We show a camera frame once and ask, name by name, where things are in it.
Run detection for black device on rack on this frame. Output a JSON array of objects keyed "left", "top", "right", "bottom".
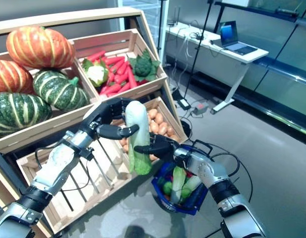
[{"left": 275, "top": 8, "right": 299, "bottom": 16}]

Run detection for large green striped pumpkin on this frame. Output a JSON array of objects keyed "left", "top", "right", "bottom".
[{"left": 0, "top": 92, "right": 53, "bottom": 137}]

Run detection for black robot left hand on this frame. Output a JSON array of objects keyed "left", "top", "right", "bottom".
[{"left": 82, "top": 97, "right": 140, "bottom": 141}]

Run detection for wooden crate of carrots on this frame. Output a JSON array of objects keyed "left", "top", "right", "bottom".
[{"left": 69, "top": 28, "right": 168, "bottom": 102}]

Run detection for grey box red button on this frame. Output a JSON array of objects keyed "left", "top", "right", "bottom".
[{"left": 191, "top": 102, "right": 209, "bottom": 116}]

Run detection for wooden crate white slat floor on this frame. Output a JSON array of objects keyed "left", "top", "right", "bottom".
[{"left": 15, "top": 128, "right": 158, "bottom": 235}]

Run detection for dark blue shelving rack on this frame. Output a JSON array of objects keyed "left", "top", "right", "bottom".
[{"left": 214, "top": 0, "right": 306, "bottom": 138}]

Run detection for large orange striped pumpkin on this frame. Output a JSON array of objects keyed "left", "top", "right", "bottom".
[{"left": 5, "top": 26, "right": 76, "bottom": 69}]

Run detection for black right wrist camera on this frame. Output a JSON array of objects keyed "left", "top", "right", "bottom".
[{"left": 173, "top": 155, "right": 190, "bottom": 172}]

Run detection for white framed glass cabinet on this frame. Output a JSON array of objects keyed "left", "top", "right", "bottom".
[{"left": 118, "top": 0, "right": 170, "bottom": 50}]

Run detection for white cauliflower green leaves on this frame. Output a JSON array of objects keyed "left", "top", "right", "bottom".
[{"left": 82, "top": 59, "right": 110, "bottom": 87}]

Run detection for green broccoli with leaves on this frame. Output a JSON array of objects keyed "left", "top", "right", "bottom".
[{"left": 128, "top": 49, "right": 161, "bottom": 82}]

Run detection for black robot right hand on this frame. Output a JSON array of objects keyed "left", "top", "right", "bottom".
[{"left": 134, "top": 132, "right": 181, "bottom": 162}]

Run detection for black round floor object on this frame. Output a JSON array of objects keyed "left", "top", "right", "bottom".
[{"left": 180, "top": 118, "right": 193, "bottom": 139}]

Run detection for wooden crate of potatoes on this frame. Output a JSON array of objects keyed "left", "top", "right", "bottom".
[{"left": 110, "top": 96, "right": 185, "bottom": 164}]

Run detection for blue plastic shopping basket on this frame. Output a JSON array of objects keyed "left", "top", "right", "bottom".
[{"left": 151, "top": 139, "right": 214, "bottom": 216}]

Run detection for green striped pumpkin with stem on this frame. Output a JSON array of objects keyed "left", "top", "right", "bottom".
[{"left": 33, "top": 70, "right": 90, "bottom": 112}]

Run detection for open grey laptop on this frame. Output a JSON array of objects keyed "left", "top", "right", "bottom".
[{"left": 218, "top": 20, "right": 258, "bottom": 56}]

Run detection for black router with antennas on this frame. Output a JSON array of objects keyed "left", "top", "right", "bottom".
[{"left": 167, "top": 6, "right": 181, "bottom": 27}]

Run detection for white hanging cable bundle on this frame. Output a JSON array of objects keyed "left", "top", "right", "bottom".
[{"left": 181, "top": 34, "right": 193, "bottom": 59}]

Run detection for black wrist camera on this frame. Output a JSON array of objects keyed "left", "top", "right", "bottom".
[
  {"left": 82, "top": 147, "right": 95, "bottom": 162},
  {"left": 173, "top": 155, "right": 190, "bottom": 172}
]

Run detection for white desk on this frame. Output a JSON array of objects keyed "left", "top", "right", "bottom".
[{"left": 165, "top": 24, "right": 269, "bottom": 115}]

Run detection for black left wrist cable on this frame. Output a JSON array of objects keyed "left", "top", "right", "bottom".
[{"left": 35, "top": 146, "right": 94, "bottom": 193}]

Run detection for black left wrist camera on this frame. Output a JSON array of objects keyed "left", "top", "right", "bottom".
[{"left": 82, "top": 147, "right": 95, "bottom": 162}]

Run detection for wooden crate of pumpkins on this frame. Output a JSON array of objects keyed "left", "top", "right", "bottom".
[{"left": 0, "top": 51, "right": 101, "bottom": 154}]

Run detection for white box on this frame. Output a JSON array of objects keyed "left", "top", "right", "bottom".
[{"left": 222, "top": 0, "right": 250, "bottom": 7}]

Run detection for thick black floor cable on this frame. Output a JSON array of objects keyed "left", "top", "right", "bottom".
[{"left": 209, "top": 145, "right": 254, "bottom": 206}]

